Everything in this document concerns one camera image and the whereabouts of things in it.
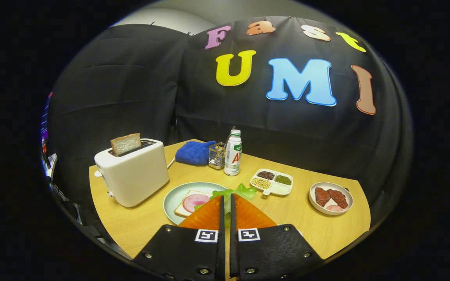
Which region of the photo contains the toasted bread slice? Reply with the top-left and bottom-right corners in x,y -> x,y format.
111,133 -> 142,157

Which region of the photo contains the metal wire utensil holder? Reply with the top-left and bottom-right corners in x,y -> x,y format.
209,142 -> 226,170

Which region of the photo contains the blue oven mitt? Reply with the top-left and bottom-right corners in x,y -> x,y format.
175,141 -> 217,166

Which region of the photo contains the white bottle with green cap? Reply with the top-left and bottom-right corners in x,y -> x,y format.
224,130 -> 243,176

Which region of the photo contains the white bread slice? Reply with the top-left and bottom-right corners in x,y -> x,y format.
174,190 -> 214,218

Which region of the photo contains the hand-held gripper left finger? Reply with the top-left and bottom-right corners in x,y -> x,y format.
133,195 -> 225,281

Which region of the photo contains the green lettuce leaf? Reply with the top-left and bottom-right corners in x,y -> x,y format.
194,183 -> 257,229

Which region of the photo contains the white toaster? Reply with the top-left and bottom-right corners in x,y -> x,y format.
94,139 -> 170,208

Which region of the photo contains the light green plate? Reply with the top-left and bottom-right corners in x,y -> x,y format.
163,182 -> 229,226

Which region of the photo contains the black backdrop cloth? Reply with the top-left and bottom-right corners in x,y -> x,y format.
47,16 -> 411,207

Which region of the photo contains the round pink ham slice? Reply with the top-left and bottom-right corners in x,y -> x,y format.
182,194 -> 210,213

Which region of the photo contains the white divided dish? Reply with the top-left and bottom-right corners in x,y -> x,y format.
250,169 -> 294,196

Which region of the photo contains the red meat slice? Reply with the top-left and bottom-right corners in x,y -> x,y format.
315,187 -> 331,207
327,189 -> 348,209

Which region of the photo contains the white round meat plate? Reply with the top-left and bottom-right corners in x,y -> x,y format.
309,182 -> 354,216

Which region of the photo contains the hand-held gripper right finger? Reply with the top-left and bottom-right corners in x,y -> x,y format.
230,193 -> 324,281

